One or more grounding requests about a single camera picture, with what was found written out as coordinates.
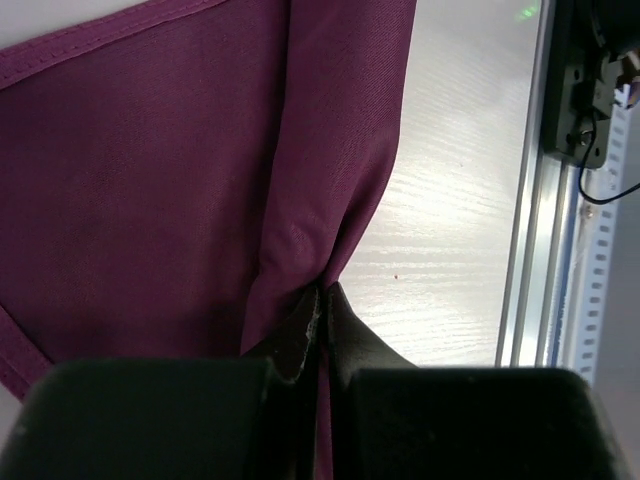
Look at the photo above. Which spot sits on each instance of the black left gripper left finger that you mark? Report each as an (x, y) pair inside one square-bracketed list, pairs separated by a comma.
[(251, 417)]

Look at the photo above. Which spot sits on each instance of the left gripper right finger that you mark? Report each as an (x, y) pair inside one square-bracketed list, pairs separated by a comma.
[(391, 419)]

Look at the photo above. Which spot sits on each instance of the purple cloth napkin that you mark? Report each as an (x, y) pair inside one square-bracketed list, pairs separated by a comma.
[(175, 176)]

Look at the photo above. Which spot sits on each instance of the aluminium front rail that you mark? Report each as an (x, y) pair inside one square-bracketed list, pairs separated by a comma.
[(542, 233)]

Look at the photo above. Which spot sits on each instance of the white slotted cable duct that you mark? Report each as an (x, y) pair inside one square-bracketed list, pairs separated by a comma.
[(597, 235)]

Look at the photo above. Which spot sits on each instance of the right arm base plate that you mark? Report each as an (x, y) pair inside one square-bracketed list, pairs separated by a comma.
[(593, 54)]

